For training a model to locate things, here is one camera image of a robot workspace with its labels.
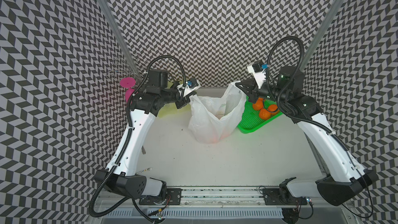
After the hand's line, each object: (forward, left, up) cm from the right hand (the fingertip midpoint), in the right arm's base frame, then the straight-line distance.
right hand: (238, 86), depth 62 cm
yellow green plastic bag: (+15, +37, -36) cm, 54 cm away
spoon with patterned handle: (-20, +44, -40) cm, 63 cm away
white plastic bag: (-5, +10, -17) cm, 20 cm away
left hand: (+3, +19, -6) cm, 21 cm away
